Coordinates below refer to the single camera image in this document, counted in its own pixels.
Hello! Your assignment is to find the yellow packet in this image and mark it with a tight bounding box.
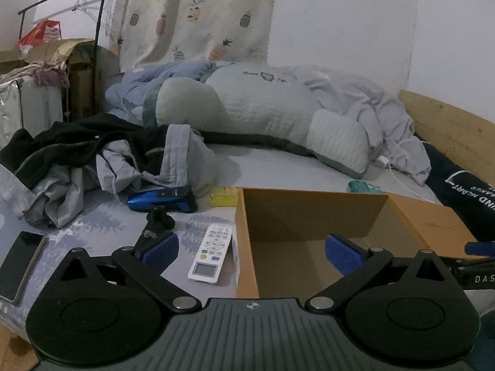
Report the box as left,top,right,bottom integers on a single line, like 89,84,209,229
209,186,238,207

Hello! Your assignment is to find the grey duvet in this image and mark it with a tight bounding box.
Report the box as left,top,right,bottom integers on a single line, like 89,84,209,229
286,66,432,186

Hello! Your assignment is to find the orange cardboard box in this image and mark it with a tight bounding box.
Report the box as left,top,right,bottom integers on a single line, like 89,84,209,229
235,187,437,300

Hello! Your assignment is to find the pale green backrest pillow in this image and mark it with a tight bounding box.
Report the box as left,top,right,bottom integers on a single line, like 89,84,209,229
142,62,370,180

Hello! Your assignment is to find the black smartphone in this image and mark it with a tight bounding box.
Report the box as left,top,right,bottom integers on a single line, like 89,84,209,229
0,231,47,303

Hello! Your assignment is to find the black jacket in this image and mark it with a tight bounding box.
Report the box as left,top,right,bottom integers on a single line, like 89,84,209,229
0,114,174,186

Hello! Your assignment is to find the black clamp mount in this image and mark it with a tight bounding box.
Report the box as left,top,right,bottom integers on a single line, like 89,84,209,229
133,206,176,256

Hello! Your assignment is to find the white charger cable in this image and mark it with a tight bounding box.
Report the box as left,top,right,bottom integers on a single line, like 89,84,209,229
371,139,426,202

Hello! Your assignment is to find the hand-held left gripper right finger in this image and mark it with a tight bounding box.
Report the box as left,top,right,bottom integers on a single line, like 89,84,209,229
305,233,447,313

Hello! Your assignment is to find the white remote control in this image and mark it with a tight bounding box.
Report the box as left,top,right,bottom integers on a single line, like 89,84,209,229
187,223,236,284

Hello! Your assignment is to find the black metal clothes rack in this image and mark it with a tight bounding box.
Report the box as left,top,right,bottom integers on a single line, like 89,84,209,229
17,0,120,120

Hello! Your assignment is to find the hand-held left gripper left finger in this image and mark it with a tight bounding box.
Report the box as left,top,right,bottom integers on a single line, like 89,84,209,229
58,232,202,313

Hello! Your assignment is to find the red plastic bag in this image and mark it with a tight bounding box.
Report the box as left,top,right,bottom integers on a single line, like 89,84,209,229
17,19,62,49

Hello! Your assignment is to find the navy printed blanket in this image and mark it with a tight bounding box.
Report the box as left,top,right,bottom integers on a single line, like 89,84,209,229
414,133,495,242

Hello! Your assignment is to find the pink crumpled cloth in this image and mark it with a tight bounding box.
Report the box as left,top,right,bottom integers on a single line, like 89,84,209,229
33,60,70,87

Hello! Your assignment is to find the brown cardboard carton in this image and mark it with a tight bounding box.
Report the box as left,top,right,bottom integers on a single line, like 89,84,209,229
23,39,105,120

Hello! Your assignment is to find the wooden headboard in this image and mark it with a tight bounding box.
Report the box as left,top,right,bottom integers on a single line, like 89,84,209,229
398,89,495,186

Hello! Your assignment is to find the grey printed bed sheet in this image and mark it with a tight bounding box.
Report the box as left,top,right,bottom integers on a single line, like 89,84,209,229
0,139,445,318

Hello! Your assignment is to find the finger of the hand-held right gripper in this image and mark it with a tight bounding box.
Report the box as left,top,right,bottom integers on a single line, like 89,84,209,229
464,241,495,258
445,257,495,270

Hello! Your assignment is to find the pineapple print curtain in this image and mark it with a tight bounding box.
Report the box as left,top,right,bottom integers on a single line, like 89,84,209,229
108,0,281,70

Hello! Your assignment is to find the light blue blanket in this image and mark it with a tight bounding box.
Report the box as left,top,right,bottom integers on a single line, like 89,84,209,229
104,60,236,124

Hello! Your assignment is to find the plastic covered white case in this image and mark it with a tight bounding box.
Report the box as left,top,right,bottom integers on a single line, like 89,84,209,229
0,66,64,147

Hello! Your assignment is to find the pile of dark and grey clothes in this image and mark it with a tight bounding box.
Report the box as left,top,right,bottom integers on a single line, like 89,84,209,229
0,124,215,228

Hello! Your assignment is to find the blue electric shaver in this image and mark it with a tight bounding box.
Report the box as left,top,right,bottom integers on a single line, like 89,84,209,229
127,185,198,214

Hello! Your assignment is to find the green tissue pack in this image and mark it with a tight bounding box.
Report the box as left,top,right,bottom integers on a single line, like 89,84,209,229
346,180,383,194

